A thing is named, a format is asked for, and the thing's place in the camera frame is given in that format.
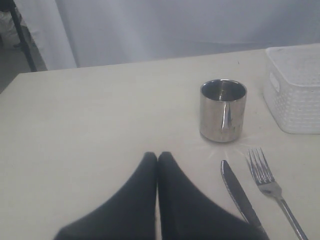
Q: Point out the silver metal knife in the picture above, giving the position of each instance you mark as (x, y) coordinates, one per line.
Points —
(240, 198)

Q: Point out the silver metal moka pot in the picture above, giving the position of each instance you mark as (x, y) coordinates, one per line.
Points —
(222, 110)

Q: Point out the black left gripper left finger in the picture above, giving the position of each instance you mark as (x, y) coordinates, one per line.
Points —
(128, 215)

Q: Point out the white perforated plastic basket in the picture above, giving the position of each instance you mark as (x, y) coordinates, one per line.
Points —
(291, 88)

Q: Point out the silver metal fork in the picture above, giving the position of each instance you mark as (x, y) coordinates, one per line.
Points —
(266, 183)

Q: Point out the dark metal stand leg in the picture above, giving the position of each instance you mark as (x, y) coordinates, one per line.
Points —
(23, 43)

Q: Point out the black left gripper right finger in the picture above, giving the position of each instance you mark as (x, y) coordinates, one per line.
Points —
(188, 214)

